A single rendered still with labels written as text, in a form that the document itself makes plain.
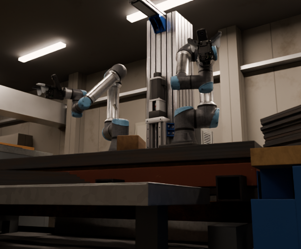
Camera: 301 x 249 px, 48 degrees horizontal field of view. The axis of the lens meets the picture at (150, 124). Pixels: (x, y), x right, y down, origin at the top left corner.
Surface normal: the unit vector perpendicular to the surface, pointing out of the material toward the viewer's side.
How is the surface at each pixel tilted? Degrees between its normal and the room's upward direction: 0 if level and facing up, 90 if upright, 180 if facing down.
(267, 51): 90
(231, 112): 90
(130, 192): 90
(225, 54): 90
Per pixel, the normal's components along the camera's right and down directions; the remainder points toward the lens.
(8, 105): 0.82, -0.12
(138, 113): -0.58, -0.18
